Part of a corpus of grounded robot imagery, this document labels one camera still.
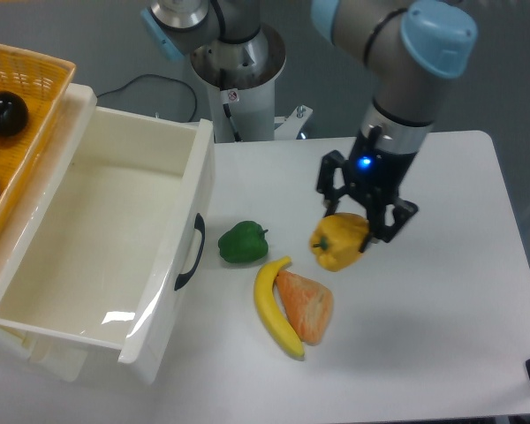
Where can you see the white table clamp bracket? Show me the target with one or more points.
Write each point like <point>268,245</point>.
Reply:
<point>293,127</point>

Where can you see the yellow bell pepper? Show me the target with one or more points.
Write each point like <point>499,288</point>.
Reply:
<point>337,239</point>

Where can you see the black glossy ball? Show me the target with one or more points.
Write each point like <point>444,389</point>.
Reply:
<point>14,114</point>

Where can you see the green bell pepper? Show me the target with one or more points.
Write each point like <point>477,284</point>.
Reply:
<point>245,242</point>

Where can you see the orange woven plastic basket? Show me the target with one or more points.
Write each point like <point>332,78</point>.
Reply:
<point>32,86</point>

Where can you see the orange bread wedge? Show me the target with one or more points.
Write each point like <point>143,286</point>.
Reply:
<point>308,305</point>

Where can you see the yellow banana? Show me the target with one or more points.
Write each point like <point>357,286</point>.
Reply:
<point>270,313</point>

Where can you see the white drawer cabinet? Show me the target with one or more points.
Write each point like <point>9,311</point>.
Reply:
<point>45,174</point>

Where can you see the white open upper drawer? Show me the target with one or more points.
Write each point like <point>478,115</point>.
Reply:
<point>99,273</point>

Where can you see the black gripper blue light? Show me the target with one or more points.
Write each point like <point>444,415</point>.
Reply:
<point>373,176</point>

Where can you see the dark blue drawer handle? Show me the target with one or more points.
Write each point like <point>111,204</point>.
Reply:
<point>194,254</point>

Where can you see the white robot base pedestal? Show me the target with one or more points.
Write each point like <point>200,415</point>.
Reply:
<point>240,82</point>

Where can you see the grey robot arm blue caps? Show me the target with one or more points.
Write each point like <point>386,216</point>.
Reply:
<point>416,49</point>

